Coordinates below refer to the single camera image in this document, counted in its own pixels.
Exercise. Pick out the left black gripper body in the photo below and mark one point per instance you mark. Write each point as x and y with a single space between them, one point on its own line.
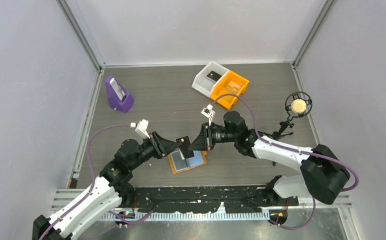
147 150

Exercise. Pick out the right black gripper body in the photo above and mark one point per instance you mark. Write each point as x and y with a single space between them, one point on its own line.
222 135

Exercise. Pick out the black card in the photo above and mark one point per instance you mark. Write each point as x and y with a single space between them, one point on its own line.
183 148
213 76

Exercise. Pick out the orange card holder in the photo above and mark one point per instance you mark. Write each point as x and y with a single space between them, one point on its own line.
179 164

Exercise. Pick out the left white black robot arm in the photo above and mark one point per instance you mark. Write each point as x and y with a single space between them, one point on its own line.
110 189

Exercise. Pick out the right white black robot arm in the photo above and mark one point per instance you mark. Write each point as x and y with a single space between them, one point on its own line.
318 177

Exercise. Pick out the clear card in orange bin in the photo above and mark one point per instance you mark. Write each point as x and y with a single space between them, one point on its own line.
233 87

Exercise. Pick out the black card in white bin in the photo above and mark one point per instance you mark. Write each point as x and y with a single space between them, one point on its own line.
213 76

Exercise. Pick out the white card in purple stand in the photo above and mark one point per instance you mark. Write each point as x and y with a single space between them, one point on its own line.
117 89

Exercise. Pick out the orange plastic bin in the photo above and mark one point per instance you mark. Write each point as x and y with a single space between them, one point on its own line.
220 89

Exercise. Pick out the black microphone tripod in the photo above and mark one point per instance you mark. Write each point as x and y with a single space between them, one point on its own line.
277 135

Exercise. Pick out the purple stand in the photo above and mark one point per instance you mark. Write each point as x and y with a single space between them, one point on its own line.
118 98

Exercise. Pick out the white plastic bin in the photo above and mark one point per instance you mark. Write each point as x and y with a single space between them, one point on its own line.
204 85

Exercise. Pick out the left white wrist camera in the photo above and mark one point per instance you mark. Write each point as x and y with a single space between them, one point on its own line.
141 128

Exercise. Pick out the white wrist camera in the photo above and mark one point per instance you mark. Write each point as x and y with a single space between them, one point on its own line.
209 113
141 128

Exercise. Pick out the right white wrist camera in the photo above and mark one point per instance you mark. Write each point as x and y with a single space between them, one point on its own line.
209 113

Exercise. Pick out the microphone with shock mount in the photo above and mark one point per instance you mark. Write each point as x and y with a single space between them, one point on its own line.
298 104

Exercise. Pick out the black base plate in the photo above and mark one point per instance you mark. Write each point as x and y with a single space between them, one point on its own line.
204 199

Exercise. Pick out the aluminium frame rail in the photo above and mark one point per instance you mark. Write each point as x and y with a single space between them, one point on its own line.
64 196

